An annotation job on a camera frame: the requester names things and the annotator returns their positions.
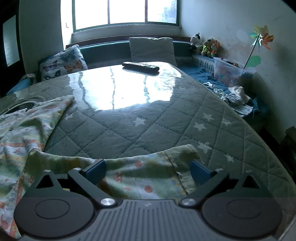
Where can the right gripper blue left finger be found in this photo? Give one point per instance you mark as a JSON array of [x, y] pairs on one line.
[[95, 172]]

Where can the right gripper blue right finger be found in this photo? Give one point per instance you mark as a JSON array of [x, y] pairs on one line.
[[201, 173]]

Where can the patterned children's garment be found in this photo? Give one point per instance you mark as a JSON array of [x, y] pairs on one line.
[[24, 133]]

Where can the pile of small clothes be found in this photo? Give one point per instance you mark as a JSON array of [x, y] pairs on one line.
[[234, 101]]

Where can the round induction cooker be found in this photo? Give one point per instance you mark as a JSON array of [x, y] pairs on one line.
[[27, 104]]

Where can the clear plastic storage box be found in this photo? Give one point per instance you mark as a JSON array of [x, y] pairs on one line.
[[231, 73]]

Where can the black remote control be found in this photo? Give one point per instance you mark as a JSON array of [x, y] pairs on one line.
[[140, 67]]

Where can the butterfly print pillow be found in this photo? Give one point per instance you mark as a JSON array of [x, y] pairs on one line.
[[65, 62]]

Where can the blue cushion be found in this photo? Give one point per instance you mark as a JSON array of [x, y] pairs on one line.
[[26, 81]]

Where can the green bench sofa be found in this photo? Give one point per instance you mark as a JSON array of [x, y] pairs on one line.
[[197, 66]]

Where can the orange green plush toys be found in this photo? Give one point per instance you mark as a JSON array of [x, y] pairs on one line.
[[210, 48]]

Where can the plain grey pillow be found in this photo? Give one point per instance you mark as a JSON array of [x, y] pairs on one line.
[[144, 49]]

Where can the dark door with glass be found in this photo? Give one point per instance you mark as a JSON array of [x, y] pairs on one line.
[[11, 57]]

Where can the black white plush toy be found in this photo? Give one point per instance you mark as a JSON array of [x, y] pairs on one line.
[[196, 41]]

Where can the paper pinwheel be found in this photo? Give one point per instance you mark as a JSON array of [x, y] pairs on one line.
[[262, 38]]

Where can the window with green frame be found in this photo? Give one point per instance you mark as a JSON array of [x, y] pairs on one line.
[[88, 15]]

